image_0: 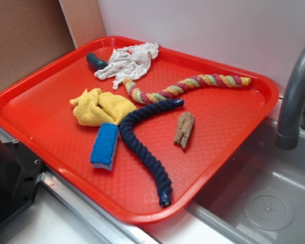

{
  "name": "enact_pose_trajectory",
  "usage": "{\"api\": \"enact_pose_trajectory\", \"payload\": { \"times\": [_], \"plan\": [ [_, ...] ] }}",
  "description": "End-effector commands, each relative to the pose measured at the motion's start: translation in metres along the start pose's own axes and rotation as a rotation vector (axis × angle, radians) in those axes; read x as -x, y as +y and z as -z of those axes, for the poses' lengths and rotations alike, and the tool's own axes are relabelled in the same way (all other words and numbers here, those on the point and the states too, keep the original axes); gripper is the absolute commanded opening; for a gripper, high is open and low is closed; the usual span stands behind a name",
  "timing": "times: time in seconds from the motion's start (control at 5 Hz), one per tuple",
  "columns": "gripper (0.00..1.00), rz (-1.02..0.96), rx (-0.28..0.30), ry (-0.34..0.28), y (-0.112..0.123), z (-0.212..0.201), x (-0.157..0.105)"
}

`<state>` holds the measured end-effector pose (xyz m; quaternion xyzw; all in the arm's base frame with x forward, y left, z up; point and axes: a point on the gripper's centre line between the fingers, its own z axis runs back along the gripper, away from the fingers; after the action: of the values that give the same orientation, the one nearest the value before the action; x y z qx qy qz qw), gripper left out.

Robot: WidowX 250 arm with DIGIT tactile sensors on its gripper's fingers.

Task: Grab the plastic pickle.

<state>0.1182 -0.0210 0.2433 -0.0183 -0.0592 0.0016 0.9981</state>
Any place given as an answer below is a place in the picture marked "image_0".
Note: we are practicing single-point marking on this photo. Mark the dark green plastic pickle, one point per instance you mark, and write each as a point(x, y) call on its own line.
point(95, 62)

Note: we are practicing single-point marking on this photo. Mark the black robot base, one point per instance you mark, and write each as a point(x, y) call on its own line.
point(20, 173)

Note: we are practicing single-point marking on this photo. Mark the red plastic tray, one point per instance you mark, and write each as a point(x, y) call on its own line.
point(37, 112)

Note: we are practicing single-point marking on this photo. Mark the brown wood piece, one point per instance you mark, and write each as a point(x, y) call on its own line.
point(184, 128)

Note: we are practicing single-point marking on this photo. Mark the blue sponge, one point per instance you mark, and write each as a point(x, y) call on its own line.
point(104, 148)

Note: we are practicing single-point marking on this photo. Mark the yellow microfiber cloth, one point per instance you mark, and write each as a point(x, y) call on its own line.
point(94, 108)

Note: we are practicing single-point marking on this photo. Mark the crumpled white paper towel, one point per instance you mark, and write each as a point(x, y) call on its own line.
point(131, 62)

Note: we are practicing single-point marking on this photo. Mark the grey faucet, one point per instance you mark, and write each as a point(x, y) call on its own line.
point(292, 112)

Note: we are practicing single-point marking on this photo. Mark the grey sink basin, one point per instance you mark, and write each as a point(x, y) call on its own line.
point(258, 195)

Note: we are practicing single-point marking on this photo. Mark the brown cardboard panel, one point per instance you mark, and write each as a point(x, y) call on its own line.
point(32, 35)

